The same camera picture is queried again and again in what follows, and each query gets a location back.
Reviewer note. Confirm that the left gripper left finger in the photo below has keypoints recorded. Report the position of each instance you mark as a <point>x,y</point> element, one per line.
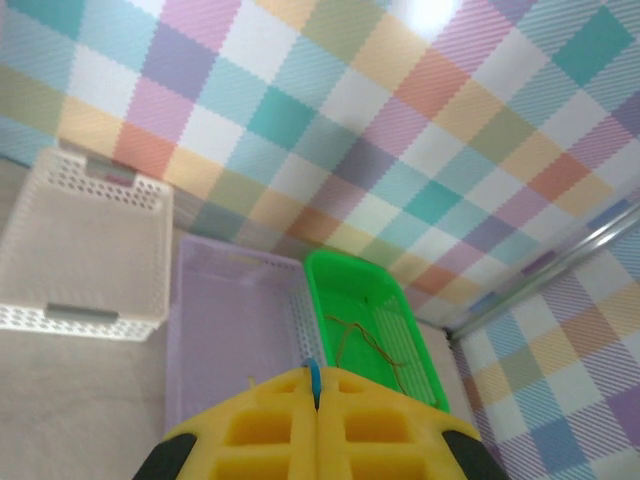
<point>260,425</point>

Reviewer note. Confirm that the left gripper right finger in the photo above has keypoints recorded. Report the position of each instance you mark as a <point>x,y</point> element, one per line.
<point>380,430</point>

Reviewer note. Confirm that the brown rubber band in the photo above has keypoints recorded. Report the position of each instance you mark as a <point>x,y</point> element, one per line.
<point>350,330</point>

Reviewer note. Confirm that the white perforated plastic basket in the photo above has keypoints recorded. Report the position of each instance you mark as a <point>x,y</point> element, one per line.
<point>95,250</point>

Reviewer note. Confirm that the purple perforated plastic basket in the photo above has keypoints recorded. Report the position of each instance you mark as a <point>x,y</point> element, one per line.
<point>230,320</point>

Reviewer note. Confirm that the green plastic basket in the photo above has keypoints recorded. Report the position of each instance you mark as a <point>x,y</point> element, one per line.
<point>350,290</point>

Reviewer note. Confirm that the aluminium frame post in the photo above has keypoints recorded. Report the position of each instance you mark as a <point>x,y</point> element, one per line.
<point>550,260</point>

